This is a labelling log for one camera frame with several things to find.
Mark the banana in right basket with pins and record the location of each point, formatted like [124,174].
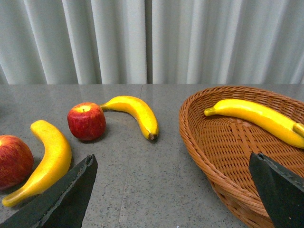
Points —
[268,119]

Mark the white curtain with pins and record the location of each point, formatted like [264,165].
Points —
[151,41]

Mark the right wicker basket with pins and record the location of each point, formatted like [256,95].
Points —
[221,146]

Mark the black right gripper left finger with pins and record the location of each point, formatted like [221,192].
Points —
[63,205]

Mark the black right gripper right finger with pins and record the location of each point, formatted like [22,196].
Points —
[281,191]

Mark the far yellow banana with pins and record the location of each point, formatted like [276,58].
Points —
[139,110]

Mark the red apple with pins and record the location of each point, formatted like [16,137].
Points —
[86,121]
[16,161]

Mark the yellow banana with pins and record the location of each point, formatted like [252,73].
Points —
[139,110]
[53,166]

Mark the near yellow banana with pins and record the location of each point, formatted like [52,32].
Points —
[53,166]

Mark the banana in basket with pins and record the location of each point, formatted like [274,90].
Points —
[299,129]
[268,119]

